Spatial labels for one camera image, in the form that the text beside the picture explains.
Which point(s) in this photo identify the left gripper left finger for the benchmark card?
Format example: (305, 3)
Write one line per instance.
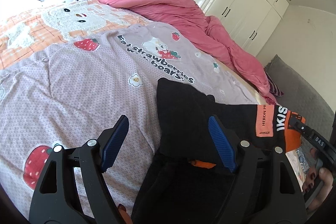
(71, 187)

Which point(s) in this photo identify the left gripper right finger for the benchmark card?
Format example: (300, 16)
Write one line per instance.
(264, 188)

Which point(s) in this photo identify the black sweater orange cuffs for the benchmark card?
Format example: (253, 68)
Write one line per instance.
(187, 182)

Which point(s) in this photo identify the grey headboard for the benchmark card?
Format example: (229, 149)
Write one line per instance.
(301, 97)

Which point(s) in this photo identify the striped purple pillow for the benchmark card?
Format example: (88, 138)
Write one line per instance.
(274, 89)

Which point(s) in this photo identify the strawberry bear bed sheet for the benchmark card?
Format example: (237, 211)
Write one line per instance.
(69, 93)

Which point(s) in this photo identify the orange plaid bear blanket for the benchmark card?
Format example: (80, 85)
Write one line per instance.
(34, 30)

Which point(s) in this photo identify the pink duvet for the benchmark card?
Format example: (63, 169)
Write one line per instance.
(205, 32)

